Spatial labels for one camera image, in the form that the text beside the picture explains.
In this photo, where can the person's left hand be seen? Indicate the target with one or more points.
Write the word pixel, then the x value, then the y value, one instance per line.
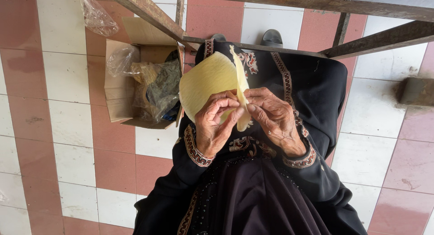
pixel 208 133

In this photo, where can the person's right hand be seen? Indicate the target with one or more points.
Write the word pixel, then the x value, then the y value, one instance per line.
pixel 279 123

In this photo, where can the large round yellow cracker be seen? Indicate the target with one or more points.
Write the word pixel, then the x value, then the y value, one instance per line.
pixel 206 79

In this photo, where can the thin curved yellow cracker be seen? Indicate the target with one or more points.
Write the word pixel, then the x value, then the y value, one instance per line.
pixel 241 82

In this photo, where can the dark grey plastic bag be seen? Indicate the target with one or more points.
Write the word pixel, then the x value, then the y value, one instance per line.
pixel 166 85

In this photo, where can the black embroidered robe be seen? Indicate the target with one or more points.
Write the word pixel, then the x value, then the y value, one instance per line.
pixel 257 194

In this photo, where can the yellowish plastic bag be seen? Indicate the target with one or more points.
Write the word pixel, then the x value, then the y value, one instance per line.
pixel 144 79

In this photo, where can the grey sandal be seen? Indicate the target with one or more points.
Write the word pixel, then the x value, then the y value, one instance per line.
pixel 218 37
pixel 271 38

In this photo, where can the open cardboard box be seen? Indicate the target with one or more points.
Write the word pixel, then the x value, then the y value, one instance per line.
pixel 117 92

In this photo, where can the grey concrete block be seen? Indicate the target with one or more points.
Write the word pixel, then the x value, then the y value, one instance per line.
pixel 417 91

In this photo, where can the clear crumpled plastic bag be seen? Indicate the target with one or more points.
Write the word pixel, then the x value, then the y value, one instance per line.
pixel 96 16

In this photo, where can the rusty metal table frame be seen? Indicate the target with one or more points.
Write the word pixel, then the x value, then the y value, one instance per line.
pixel 305 2

